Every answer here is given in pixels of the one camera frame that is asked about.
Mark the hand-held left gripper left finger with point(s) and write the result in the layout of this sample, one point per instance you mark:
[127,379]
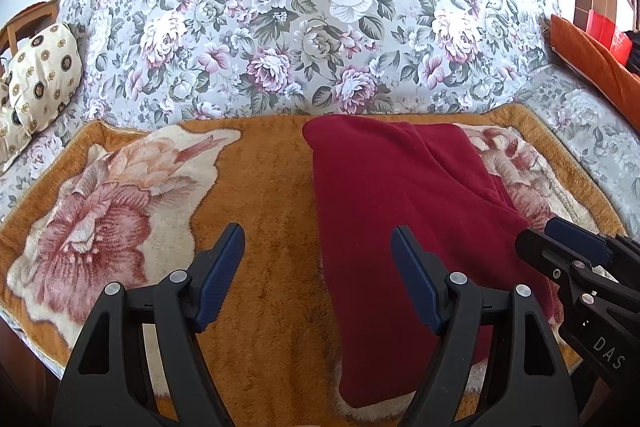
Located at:
[220,277]

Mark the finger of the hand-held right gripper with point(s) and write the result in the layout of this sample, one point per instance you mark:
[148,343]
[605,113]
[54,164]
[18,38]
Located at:
[575,239]

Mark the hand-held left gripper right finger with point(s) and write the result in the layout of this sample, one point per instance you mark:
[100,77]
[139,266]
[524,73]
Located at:
[415,279]

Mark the dark red sweater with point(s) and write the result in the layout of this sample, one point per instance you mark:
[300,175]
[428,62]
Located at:
[380,197]

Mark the brown flower print fleece blanket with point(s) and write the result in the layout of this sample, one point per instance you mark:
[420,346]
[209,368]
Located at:
[270,187]

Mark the orange cloth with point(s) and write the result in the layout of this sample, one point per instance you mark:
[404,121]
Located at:
[595,57]

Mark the red plastic crate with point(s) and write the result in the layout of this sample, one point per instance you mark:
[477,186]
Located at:
[607,32]

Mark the cream medallion print pillow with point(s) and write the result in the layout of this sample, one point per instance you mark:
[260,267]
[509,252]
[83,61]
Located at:
[47,74]
[11,127]

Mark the grey floral bed sheet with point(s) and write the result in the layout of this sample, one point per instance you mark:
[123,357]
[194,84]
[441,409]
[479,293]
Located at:
[310,7]

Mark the wooden chair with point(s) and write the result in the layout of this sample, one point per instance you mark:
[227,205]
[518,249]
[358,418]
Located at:
[22,24]

